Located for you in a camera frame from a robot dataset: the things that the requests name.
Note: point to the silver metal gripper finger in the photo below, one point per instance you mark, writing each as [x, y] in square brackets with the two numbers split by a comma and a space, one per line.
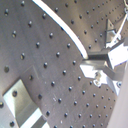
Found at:
[106, 60]

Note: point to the silver metal corner bracket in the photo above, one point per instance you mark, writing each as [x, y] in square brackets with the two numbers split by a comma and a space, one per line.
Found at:
[22, 111]

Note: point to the silver metal cable clip fixture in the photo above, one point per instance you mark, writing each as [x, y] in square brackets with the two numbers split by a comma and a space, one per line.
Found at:
[109, 33]

